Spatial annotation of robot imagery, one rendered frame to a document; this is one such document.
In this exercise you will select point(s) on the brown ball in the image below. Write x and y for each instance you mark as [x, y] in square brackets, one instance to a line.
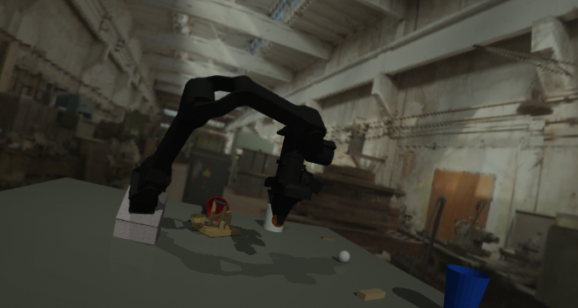
[274, 221]

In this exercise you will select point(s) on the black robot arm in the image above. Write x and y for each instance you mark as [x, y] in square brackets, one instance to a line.
[303, 134]

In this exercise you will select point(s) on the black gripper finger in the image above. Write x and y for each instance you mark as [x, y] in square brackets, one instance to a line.
[272, 200]
[283, 207]

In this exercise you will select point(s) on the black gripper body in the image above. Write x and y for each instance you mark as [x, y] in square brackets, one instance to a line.
[287, 178]

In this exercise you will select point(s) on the tan rectangular block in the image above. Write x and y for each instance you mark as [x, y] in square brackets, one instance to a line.
[371, 293]

